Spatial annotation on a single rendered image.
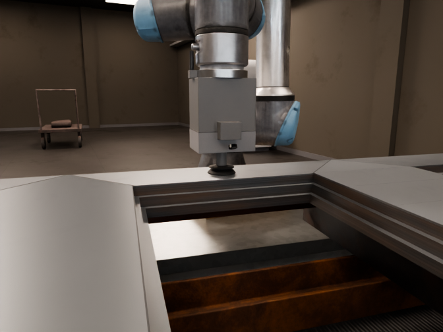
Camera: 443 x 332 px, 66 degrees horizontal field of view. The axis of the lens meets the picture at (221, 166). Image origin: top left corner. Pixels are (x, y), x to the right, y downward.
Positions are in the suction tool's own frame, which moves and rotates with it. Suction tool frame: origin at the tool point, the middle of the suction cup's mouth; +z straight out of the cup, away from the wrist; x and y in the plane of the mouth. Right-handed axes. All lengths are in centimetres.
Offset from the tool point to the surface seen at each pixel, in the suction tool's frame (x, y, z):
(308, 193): -5.8, 11.6, 1.6
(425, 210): -22.8, 15.0, -1.2
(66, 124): 662, -111, 40
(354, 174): -7.2, 18.4, -1.2
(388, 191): -15.9, 16.6, -1.2
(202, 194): -5.1, -4.3, 0.5
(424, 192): -17.6, 20.4, -1.2
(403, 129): 264, 293, 24
